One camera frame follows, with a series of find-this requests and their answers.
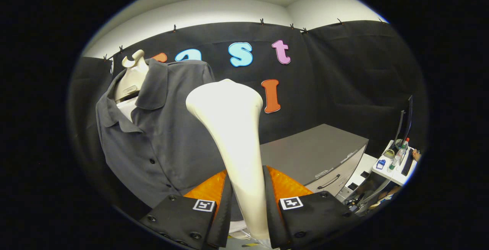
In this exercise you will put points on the grey cabinet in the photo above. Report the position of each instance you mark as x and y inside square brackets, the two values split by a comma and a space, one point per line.
[305, 150]

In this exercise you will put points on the grey button-up shirt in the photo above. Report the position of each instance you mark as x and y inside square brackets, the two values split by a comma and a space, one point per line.
[172, 139]

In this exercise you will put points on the row of black backdrop clips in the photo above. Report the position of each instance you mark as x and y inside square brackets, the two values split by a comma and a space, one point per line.
[262, 21]

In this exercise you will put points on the cream mannequin torso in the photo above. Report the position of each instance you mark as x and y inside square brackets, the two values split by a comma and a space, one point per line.
[131, 81]

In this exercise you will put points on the small blue item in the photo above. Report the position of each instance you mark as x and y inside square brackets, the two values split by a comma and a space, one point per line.
[381, 164]

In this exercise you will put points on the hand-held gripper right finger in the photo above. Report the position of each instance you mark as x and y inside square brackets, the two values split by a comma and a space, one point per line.
[272, 211]

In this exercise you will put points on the red cap plastic bottle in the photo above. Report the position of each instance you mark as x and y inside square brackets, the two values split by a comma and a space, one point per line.
[403, 150]

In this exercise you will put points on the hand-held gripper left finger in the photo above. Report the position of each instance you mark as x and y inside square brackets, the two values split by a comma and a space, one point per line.
[225, 211]

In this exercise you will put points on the black keyboard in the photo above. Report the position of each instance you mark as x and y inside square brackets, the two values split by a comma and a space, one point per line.
[407, 164]

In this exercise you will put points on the computer monitor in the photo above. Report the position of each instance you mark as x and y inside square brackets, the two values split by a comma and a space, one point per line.
[409, 122]

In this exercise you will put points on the white computer desk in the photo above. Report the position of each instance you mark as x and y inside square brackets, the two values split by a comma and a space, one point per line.
[397, 175]

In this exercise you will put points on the white garment steamer head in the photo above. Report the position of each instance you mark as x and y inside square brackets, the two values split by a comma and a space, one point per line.
[229, 127]

